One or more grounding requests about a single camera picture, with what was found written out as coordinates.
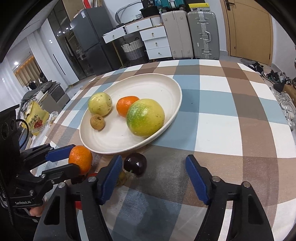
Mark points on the black refrigerator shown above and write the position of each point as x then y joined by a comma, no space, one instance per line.
89,26

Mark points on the small orange tangerine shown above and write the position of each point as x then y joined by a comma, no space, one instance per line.
124,104

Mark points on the wooden door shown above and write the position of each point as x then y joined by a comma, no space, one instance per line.
249,30

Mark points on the white drawer desk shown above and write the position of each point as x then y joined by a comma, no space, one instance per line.
152,33

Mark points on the brown longan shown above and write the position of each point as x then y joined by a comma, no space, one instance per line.
97,122

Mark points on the stacked shoe boxes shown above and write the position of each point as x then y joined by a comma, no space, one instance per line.
196,5

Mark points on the red tomato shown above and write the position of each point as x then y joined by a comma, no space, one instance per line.
91,174
78,205

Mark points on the checkered tablecloth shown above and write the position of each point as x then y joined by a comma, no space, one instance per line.
229,120

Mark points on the dark cherry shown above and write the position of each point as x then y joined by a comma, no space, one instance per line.
135,163

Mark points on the brown small pear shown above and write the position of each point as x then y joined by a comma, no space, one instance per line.
121,179

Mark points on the large orange tangerine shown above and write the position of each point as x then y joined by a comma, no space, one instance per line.
82,157

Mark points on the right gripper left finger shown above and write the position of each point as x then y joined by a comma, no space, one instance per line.
59,220

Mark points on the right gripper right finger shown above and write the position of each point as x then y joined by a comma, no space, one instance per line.
248,218

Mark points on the silver suitcase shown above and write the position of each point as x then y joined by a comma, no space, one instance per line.
204,34

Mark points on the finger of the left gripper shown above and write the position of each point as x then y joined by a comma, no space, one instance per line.
57,175
57,152

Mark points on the woven laundry basket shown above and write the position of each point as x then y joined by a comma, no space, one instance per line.
133,50

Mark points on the left hand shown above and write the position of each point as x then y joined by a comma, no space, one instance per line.
36,211

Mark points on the yellow snack bag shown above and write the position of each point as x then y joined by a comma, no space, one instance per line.
35,117

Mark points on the cream round plate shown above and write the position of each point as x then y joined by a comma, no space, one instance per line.
115,137

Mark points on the beige suitcase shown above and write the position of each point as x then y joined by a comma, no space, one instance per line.
178,33

